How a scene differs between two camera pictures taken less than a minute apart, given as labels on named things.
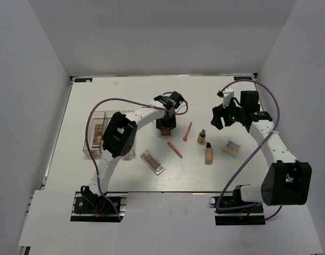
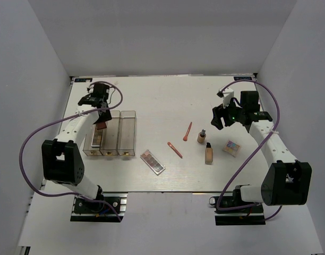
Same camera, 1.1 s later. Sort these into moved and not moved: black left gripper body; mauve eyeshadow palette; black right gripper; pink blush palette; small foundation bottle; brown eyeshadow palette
Moved: black left gripper body; pink blush palette
Not moved: small foundation bottle; brown eyeshadow palette; mauve eyeshadow palette; black right gripper
